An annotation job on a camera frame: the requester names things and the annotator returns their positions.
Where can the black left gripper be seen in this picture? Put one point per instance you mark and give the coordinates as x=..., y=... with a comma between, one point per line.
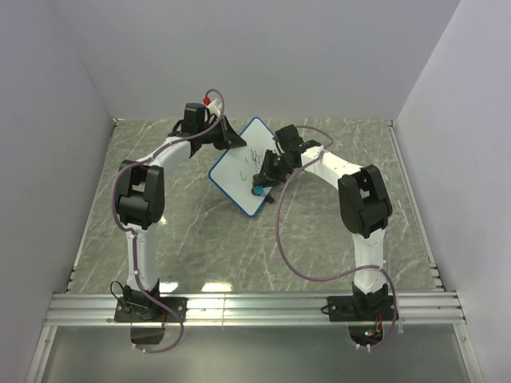
x=230, y=138

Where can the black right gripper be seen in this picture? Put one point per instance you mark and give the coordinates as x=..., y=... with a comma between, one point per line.
x=266, y=176

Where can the blue round eraser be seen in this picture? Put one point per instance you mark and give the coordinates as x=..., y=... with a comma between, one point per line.
x=258, y=191

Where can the blue framed whiteboard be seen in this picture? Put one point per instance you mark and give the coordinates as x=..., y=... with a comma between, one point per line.
x=232, y=173

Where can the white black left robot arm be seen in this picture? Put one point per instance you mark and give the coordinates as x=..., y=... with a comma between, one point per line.
x=138, y=197

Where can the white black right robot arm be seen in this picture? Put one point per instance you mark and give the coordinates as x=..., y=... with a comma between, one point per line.
x=365, y=206

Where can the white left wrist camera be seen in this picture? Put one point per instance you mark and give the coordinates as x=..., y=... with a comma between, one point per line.
x=214, y=105

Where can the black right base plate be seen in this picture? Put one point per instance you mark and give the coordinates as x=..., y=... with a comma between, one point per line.
x=358, y=308

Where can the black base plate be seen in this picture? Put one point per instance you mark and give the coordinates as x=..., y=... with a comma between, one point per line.
x=132, y=313
x=358, y=308

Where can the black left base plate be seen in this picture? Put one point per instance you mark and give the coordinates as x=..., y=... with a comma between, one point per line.
x=132, y=313

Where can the aluminium front rail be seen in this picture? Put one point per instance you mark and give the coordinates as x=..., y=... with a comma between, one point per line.
x=272, y=309

